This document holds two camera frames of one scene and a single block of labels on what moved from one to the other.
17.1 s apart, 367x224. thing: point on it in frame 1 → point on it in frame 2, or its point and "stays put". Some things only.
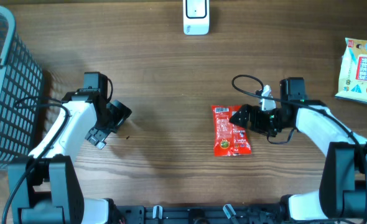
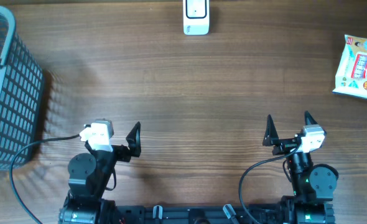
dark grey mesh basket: x=13 y=92 stays put
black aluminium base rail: x=134 y=214 stays put
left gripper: x=120 y=113 → x=124 y=155
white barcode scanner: x=196 y=17 stays put
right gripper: x=256 y=124 → x=271 y=138
